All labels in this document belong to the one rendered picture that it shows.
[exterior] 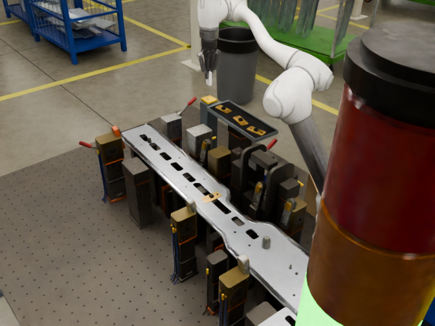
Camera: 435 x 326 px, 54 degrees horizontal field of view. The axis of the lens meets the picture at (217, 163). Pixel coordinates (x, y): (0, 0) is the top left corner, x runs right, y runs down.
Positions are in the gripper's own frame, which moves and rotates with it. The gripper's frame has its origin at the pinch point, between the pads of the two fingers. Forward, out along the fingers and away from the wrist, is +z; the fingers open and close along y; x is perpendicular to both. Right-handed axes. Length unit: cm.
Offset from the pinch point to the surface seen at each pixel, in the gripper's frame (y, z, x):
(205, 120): 3.5, 21.9, 1.8
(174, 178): 39, 27, 29
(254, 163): 18, 12, 57
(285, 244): 27, 27, 86
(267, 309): 50, 29, 102
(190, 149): 22.0, 25.1, 15.8
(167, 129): 21.1, 25.0, -6.6
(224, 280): 57, 23, 90
